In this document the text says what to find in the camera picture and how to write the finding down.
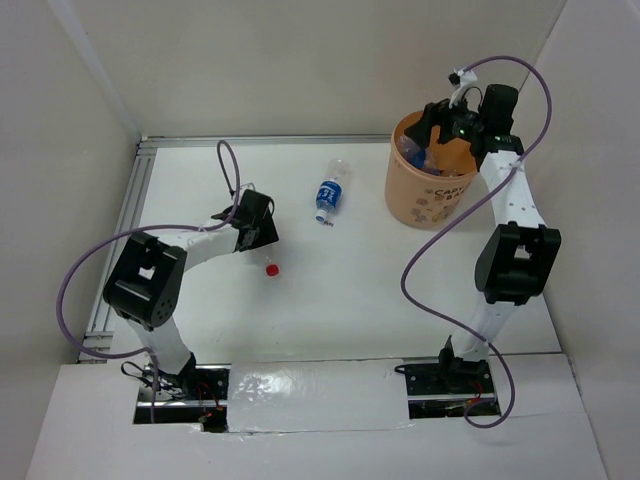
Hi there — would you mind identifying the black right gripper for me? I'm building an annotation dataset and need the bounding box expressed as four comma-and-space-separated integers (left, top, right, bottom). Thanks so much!
405, 86, 487, 149

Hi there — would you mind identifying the blue label bottle blue cap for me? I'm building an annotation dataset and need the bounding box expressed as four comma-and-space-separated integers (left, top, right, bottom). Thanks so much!
396, 135, 441, 176

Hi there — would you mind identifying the red label clear bottle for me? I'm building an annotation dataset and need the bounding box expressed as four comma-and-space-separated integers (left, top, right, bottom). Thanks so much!
264, 256, 280, 278

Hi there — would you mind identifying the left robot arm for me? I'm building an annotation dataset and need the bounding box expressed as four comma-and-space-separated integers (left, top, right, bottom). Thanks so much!
103, 189, 279, 399

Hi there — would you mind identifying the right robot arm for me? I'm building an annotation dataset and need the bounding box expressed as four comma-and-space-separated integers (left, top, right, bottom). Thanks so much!
404, 84, 561, 392

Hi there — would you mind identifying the orange plastic bin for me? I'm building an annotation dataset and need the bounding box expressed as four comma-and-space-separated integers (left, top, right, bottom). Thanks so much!
384, 111, 477, 229

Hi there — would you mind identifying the blue label bottle white neck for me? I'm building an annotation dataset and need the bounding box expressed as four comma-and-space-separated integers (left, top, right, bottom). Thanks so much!
315, 159, 351, 223

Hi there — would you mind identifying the white taped cover sheet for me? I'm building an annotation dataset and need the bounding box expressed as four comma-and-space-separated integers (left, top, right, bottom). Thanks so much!
227, 359, 411, 434

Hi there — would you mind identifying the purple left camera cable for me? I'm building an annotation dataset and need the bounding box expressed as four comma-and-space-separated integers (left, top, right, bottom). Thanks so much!
58, 139, 239, 426

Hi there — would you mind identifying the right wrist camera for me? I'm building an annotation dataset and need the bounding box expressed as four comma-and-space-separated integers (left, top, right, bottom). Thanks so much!
448, 69, 477, 109

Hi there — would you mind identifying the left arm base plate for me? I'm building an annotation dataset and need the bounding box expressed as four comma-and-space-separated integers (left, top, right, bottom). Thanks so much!
120, 361, 230, 433

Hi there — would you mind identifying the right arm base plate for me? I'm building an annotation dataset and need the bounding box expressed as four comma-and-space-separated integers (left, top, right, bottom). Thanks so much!
394, 360, 501, 420

